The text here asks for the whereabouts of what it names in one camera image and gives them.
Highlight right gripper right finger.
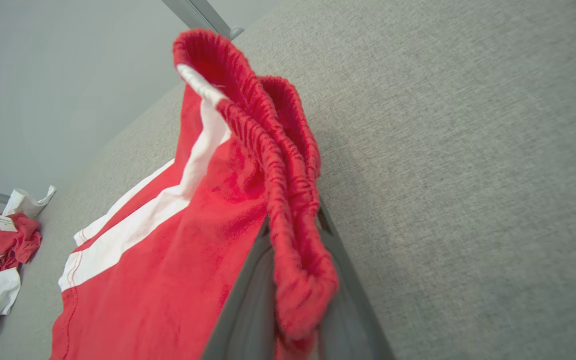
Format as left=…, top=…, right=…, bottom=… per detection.
left=312, top=199, right=395, bottom=360

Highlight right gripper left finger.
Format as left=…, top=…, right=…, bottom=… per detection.
left=201, top=216, right=279, bottom=360

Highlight red white striped shorts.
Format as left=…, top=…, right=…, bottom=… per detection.
left=49, top=28, right=341, bottom=360

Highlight red white sports shirt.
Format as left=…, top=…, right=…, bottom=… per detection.
left=0, top=186, right=57, bottom=344

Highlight grey fabric sofa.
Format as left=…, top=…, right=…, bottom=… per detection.
left=0, top=0, right=576, bottom=360

